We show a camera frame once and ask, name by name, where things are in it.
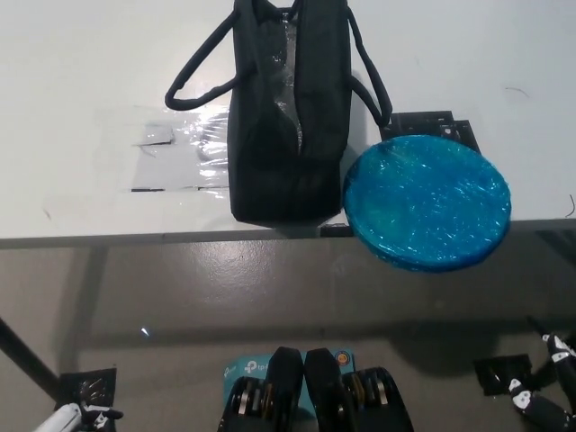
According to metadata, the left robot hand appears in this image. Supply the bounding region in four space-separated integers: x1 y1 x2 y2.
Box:
80 403 124 429

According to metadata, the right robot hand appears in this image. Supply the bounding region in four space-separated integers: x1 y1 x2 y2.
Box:
507 332 576 432

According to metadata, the blue plate stack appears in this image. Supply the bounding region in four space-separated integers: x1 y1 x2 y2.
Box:
342 132 514 274

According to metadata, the black fabric tote bag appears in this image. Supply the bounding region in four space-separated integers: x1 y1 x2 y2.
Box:
165 0 393 224

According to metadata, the black tape patch on desk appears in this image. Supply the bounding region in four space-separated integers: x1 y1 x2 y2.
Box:
380 111 481 155

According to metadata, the black table leg bar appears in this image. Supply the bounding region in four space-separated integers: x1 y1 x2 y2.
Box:
0 316 62 398

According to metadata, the teal tp-link box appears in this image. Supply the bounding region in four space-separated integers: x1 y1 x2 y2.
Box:
222 349 357 409

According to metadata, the clear plastic tape sheet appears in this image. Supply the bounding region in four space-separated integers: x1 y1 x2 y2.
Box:
95 104 233 195

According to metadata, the small black tape piece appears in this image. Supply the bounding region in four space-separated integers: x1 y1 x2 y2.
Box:
319 222 353 239

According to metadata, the grey tape square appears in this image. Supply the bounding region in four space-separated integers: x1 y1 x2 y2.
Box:
131 124 177 148

